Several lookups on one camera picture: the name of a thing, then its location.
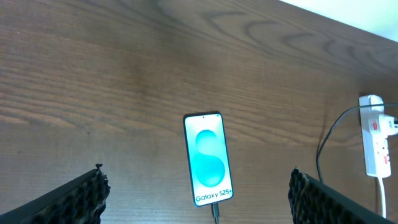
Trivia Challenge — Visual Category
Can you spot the white USB charger plug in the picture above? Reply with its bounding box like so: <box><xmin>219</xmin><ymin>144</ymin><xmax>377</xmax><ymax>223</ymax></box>
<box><xmin>369</xmin><ymin>114</ymin><xmax>397</xmax><ymax>138</ymax></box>

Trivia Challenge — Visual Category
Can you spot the white power strip cord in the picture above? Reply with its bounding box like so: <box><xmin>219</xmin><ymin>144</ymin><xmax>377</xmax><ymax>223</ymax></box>
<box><xmin>377</xmin><ymin>176</ymin><xmax>387</xmax><ymax>219</ymax></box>

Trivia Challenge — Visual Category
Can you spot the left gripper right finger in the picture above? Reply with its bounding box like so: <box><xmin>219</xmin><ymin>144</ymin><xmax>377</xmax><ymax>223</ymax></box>
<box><xmin>288</xmin><ymin>168</ymin><xmax>393</xmax><ymax>224</ymax></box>

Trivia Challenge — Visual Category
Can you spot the black USB charging cable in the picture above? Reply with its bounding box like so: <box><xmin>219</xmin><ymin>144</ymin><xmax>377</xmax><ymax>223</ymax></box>
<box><xmin>211</xmin><ymin>103</ymin><xmax>398</xmax><ymax>224</ymax></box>

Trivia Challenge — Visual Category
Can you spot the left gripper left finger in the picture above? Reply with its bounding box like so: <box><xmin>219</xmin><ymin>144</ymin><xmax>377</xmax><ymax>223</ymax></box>
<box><xmin>1</xmin><ymin>164</ymin><xmax>111</xmax><ymax>224</ymax></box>

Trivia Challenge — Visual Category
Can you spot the blue screen Galaxy smartphone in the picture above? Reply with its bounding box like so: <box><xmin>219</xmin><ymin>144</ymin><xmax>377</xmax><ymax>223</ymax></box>
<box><xmin>183</xmin><ymin>111</ymin><xmax>234</xmax><ymax>207</ymax></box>

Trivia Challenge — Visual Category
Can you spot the white power strip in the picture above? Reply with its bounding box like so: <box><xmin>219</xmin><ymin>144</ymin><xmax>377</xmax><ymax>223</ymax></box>
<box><xmin>359</xmin><ymin>95</ymin><xmax>391</xmax><ymax>178</ymax></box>

